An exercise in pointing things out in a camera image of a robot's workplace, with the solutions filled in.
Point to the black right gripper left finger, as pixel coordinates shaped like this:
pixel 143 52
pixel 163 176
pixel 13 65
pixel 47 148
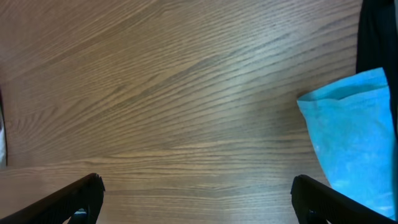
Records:
pixel 79 202

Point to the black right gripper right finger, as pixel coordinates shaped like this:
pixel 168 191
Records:
pixel 314 202

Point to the beige shorts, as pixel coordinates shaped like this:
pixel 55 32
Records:
pixel 3 146

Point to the blue cloth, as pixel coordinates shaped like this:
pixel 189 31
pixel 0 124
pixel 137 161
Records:
pixel 352 132

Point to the black garment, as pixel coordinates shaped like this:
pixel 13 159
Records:
pixel 377 43

